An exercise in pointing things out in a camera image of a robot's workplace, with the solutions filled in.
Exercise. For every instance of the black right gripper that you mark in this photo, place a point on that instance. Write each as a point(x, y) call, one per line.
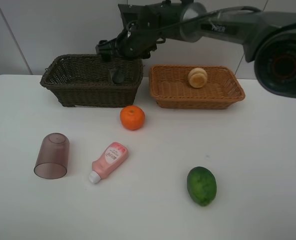
point(133, 42)

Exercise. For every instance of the red yellow peach toy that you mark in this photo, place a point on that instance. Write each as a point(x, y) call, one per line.
point(197, 77)

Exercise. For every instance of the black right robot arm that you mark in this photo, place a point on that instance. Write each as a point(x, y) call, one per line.
point(268, 37)

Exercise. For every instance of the dark brown wicker basket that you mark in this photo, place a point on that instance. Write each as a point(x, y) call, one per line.
point(82, 80)

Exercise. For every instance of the orange tangerine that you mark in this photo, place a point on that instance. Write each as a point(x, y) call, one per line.
point(132, 117)

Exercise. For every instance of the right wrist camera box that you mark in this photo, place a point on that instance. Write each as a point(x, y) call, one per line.
point(129, 12)

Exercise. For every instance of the translucent brown plastic cup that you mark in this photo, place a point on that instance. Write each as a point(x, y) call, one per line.
point(53, 156)

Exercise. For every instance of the light brown wicker basket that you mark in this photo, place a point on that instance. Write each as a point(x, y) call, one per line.
point(170, 88)

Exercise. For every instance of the pink squeeze bottle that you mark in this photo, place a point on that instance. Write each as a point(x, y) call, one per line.
point(110, 160)

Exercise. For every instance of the dark green pump bottle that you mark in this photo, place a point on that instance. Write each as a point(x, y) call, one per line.
point(116, 76)

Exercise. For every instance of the green lime fruit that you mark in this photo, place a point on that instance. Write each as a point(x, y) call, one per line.
point(201, 186)

